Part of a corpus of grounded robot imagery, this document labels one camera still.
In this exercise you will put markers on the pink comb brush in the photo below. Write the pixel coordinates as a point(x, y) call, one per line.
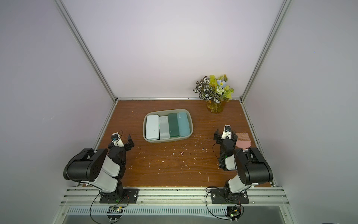
point(243, 141)

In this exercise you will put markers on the flower plant in glass vase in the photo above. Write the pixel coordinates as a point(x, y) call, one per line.
point(214, 91)

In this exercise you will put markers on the electronics board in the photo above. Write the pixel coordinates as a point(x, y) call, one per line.
point(114, 214)
point(234, 213)

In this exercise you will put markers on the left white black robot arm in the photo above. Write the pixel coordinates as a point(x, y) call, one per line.
point(102, 168)

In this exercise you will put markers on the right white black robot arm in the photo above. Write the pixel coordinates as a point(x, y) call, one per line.
point(237, 154)

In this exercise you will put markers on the right electronics board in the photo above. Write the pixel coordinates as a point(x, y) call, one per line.
point(234, 213)

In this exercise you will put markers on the teal blue pencil case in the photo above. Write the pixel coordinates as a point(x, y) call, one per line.
point(183, 124)

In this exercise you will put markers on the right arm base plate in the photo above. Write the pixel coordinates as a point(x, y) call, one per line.
point(222, 196)

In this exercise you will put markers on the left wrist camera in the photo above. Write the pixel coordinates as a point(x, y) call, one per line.
point(116, 140)

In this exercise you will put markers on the dark green pencil case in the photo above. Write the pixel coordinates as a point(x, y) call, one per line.
point(173, 125)

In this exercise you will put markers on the left electronics board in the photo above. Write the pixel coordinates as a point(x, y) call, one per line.
point(114, 214)

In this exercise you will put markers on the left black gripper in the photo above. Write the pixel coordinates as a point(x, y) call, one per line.
point(130, 142)

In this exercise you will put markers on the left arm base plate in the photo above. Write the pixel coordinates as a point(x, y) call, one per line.
point(128, 195)

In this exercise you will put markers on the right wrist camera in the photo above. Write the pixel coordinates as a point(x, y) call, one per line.
point(227, 132)

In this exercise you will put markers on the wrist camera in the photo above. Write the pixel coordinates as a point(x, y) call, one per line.
point(227, 132)
point(116, 140)

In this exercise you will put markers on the grey-green plastic storage box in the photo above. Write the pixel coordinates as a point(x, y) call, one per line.
point(165, 113)

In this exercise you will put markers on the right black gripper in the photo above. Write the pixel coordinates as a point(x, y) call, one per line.
point(225, 140)

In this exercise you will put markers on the aluminium front rail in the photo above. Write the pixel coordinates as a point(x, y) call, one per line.
point(176, 196)

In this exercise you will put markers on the translucent white pencil case front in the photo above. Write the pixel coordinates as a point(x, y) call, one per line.
point(164, 132)

